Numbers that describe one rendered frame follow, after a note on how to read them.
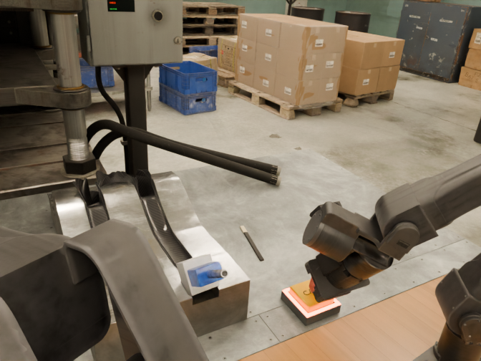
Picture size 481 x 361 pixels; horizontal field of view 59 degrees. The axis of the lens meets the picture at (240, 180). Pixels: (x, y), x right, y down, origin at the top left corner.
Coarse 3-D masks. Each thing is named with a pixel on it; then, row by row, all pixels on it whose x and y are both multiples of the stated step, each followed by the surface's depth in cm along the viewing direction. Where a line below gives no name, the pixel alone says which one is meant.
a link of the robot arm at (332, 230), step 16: (336, 208) 61; (320, 224) 60; (336, 224) 60; (352, 224) 59; (368, 224) 62; (400, 224) 56; (304, 240) 63; (320, 240) 60; (336, 240) 60; (352, 240) 60; (384, 240) 57; (400, 240) 56; (416, 240) 56; (336, 256) 61; (400, 256) 58
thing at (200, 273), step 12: (180, 264) 68; (192, 264) 68; (204, 264) 68; (216, 264) 65; (180, 276) 70; (192, 276) 66; (204, 276) 64; (216, 276) 61; (192, 288) 67; (204, 288) 68
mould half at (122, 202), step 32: (64, 192) 86; (128, 192) 88; (160, 192) 90; (64, 224) 80; (192, 224) 87; (160, 256) 76; (224, 256) 77; (224, 288) 69; (192, 320) 69; (224, 320) 73; (96, 352) 62
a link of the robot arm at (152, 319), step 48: (0, 240) 20; (48, 240) 19; (96, 240) 18; (144, 240) 19; (0, 288) 17; (48, 288) 18; (96, 288) 20; (144, 288) 18; (0, 336) 14; (48, 336) 18; (96, 336) 20; (144, 336) 18; (192, 336) 19
